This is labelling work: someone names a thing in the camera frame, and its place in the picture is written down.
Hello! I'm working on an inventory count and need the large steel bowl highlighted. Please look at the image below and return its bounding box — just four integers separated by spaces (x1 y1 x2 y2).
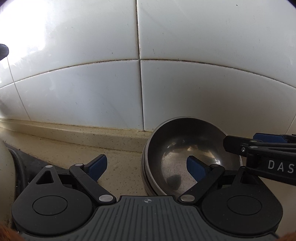
142 116 242 197

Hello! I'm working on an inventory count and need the white pressure cooker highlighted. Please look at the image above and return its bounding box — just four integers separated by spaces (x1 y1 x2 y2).
0 141 16 227

